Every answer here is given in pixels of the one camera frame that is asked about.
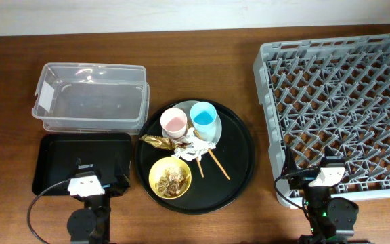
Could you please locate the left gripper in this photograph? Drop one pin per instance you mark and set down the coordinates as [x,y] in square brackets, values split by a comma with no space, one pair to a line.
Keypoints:
[114,190]

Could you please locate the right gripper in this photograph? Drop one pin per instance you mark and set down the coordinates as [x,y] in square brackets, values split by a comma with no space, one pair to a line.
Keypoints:
[300,179]

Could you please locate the yellow bowl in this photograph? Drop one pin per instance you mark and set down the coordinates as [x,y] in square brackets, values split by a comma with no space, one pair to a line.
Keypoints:
[158,168]

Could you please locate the food scraps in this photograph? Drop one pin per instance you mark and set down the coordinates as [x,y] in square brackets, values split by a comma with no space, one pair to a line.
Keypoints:
[173,182]

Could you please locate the gold foil wrapper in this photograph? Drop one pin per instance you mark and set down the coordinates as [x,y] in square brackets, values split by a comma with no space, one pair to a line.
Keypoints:
[161,142]

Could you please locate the wooden chopstick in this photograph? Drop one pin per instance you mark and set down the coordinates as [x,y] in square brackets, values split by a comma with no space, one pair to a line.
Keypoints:
[210,152]
[200,167]

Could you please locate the white tissue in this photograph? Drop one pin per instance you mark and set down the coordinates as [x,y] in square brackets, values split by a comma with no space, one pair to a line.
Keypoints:
[191,147]

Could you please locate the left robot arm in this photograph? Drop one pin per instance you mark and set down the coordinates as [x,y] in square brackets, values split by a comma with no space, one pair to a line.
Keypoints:
[91,224]

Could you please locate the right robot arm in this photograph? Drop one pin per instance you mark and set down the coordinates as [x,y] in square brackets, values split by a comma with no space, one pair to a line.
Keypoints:
[331,218]

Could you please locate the grey dishwasher rack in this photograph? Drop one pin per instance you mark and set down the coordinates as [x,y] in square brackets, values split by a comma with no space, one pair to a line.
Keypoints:
[334,93]

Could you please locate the black rectangular tray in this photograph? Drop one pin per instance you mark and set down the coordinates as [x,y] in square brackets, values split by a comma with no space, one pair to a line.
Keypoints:
[63,156]

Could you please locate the clear plastic bin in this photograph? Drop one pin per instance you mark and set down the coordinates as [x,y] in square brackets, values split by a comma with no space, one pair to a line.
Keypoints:
[87,97]

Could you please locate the black round tray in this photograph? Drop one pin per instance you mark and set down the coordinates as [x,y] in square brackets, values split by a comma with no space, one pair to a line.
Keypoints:
[235,151]

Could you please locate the pink cup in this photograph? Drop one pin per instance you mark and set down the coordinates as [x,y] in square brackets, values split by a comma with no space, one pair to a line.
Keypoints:
[174,122]

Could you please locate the blue cup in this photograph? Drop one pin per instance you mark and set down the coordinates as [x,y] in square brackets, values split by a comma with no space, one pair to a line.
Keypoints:
[203,116]

